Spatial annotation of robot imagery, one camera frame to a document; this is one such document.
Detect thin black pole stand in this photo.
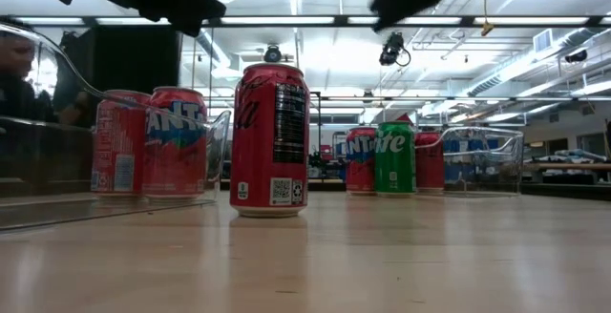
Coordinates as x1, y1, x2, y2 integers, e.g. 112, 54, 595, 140
308, 91, 323, 183

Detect overhead bar with light strips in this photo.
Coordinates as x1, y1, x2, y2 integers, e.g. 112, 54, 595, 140
0, 14, 611, 29

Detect yellow hanging cord plug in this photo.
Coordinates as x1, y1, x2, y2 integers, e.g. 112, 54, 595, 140
479, 0, 495, 37

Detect black ceiling dome camera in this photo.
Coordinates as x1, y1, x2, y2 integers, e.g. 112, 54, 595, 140
263, 44, 284, 64

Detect blue storage bins shelf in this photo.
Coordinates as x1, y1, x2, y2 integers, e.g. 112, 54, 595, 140
443, 138, 502, 183

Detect green Sprite soda can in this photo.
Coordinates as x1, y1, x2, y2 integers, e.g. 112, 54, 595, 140
373, 120, 417, 197

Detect black hanging camera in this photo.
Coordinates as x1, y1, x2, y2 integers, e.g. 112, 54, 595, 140
379, 31, 411, 68

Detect white air vent grille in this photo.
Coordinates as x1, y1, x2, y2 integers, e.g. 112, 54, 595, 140
533, 28, 555, 55

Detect red Coca-Cola soda can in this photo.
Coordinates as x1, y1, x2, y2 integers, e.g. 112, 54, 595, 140
228, 62, 310, 219
413, 130, 446, 194

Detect black aluminium table frame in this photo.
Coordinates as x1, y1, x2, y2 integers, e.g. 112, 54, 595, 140
217, 177, 611, 203

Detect red Fanta soda can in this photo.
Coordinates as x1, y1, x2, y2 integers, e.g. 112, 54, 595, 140
90, 88, 154, 199
141, 86, 210, 203
345, 126, 379, 196

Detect black partition panel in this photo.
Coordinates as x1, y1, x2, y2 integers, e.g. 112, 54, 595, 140
91, 25, 184, 95

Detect person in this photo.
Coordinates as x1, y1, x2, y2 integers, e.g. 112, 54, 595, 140
0, 16, 96, 195

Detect clear plastic bin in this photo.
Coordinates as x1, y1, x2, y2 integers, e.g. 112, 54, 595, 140
0, 20, 233, 233
413, 125, 525, 198

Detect wooden workbench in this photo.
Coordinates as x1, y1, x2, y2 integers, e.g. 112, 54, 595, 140
523, 161, 611, 172

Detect pale tools on workbench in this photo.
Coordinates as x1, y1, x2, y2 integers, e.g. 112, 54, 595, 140
543, 148, 608, 164

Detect small black tripod device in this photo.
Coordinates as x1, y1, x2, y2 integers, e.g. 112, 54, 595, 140
306, 150, 341, 180

